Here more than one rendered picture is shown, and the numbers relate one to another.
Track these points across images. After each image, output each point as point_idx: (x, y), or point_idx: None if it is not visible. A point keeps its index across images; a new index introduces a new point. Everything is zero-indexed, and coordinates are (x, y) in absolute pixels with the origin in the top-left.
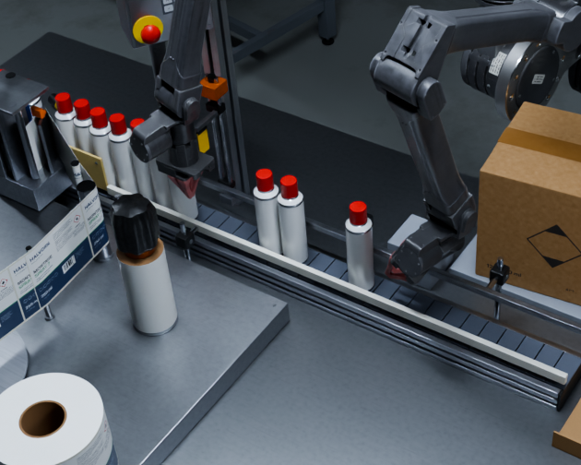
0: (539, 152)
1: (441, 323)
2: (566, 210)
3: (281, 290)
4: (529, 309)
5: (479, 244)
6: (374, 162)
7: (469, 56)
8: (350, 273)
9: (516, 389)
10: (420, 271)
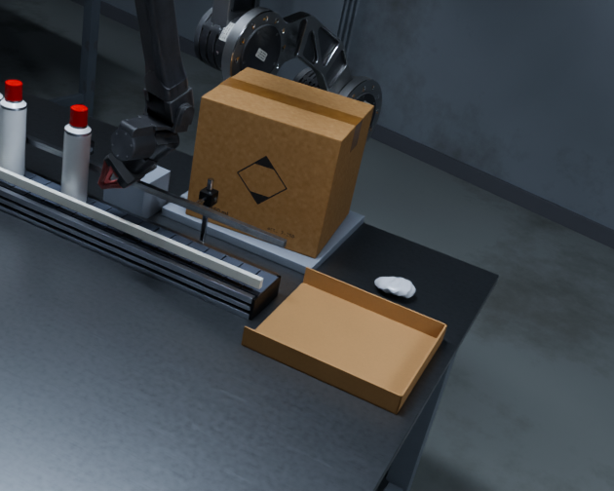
0: (256, 94)
1: (146, 230)
2: (276, 140)
3: None
4: (233, 221)
5: (192, 180)
6: (105, 134)
7: (203, 25)
8: (63, 183)
9: (212, 298)
10: (133, 153)
